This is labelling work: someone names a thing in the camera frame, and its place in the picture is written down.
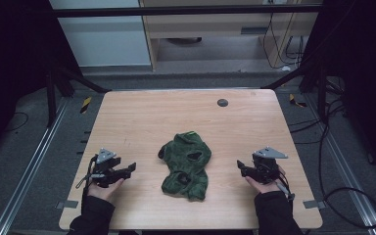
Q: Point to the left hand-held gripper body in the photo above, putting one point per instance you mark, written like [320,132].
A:
[105,166]

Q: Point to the person's right hand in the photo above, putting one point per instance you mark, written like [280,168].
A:
[265,186]

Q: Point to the person's left hand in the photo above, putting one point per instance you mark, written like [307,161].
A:
[104,192]

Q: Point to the metal floor rail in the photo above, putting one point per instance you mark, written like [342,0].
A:
[29,169]
[346,163]

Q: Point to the grey tape strip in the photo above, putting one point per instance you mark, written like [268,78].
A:
[67,204]
[313,204]

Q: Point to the yellow black striped tape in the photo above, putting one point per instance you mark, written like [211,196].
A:
[296,102]
[85,105]

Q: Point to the white cabinet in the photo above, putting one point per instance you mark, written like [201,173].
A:
[104,42]

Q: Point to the black metal stand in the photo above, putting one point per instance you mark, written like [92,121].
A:
[50,98]
[321,94]

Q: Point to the black horizontal frame bar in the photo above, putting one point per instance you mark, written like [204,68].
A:
[182,10]

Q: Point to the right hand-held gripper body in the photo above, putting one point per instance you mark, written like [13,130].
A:
[266,166]

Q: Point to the light wooden desk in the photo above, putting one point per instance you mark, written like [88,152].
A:
[209,24]

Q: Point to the green fleece garment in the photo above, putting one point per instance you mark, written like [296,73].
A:
[184,163]

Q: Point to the dark round table grommet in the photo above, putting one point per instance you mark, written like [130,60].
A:
[222,103]

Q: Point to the dark curtain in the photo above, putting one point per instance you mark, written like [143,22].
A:
[365,65]
[13,65]

